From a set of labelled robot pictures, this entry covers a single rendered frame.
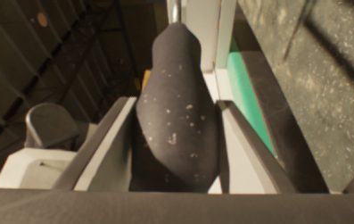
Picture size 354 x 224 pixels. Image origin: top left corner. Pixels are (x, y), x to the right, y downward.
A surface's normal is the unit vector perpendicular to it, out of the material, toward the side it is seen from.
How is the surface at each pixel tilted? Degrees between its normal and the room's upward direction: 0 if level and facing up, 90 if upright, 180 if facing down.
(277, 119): 90
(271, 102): 90
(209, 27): 90
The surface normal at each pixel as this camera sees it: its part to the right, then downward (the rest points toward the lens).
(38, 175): 0.52, -0.58
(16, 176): -0.24, -0.62
